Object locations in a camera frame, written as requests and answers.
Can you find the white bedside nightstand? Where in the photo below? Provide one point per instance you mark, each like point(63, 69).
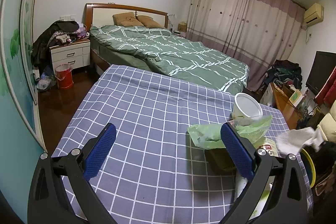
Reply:
point(76, 54)

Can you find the cream padded jacket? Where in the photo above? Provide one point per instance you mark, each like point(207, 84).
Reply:
point(328, 128)

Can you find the brown pillow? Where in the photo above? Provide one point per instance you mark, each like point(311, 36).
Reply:
point(126, 19)
point(148, 21)

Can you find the green plastic bag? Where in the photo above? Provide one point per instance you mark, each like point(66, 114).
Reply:
point(208, 136)

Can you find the painted sliding wardrobe door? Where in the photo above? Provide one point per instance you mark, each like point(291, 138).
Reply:
point(19, 76)

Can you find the black television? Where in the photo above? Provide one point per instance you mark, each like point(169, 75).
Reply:
point(323, 66)

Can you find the white air conditioner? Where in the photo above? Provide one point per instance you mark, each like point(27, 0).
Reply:
point(313, 15)

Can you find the right brown pillow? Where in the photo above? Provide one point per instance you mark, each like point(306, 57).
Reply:
point(148, 21)

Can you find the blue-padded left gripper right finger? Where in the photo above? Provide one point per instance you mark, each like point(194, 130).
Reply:
point(275, 191)

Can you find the tissue box on far nightstand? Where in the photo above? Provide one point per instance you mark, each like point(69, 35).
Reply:
point(182, 27)

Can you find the clothes pile by curtain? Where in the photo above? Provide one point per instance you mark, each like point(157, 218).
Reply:
point(284, 72)

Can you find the white plastic cup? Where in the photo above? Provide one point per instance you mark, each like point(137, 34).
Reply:
point(245, 106)

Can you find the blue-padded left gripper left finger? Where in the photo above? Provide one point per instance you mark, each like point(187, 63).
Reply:
point(48, 201)

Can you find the white tissue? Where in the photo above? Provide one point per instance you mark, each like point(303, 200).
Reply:
point(292, 141)

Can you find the blue checked tablecloth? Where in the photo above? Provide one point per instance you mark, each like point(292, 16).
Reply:
point(153, 172)

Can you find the wooden side desk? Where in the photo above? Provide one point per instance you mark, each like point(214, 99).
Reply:
point(290, 113)

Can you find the small white red bottle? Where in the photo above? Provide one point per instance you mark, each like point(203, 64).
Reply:
point(267, 144)

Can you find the red bucket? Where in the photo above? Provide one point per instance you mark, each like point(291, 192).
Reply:
point(63, 74)

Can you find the left brown pillow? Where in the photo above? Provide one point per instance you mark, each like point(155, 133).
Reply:
point(126, 19)

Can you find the pile of dark clothes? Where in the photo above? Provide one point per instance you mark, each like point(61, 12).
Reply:
point(59, 33)

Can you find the yellow rimmed trash bin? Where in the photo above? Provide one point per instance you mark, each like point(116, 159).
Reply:
point(309, 166)

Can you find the red hanging garment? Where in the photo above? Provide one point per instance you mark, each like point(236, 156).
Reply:
point(327, 94)

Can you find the wooden bed headboard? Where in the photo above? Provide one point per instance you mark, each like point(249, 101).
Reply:
point(100, 14)

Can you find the green patterned duvet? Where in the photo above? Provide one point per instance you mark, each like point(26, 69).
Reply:
point(175, 56)

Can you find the pink beige curtain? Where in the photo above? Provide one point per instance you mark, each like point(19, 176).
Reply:
point(256, 32)

